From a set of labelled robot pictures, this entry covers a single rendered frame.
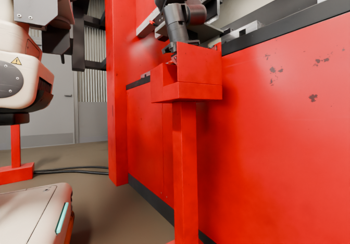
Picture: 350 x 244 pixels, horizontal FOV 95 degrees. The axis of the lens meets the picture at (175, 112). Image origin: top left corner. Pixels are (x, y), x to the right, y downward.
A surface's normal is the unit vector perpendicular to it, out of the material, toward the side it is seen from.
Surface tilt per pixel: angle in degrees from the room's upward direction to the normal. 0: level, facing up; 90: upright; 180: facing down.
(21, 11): 90
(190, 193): 90
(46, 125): 90
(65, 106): 90
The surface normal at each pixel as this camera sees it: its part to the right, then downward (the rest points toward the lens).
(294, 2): -0.80, 0.02
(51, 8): 0.44, 0.00
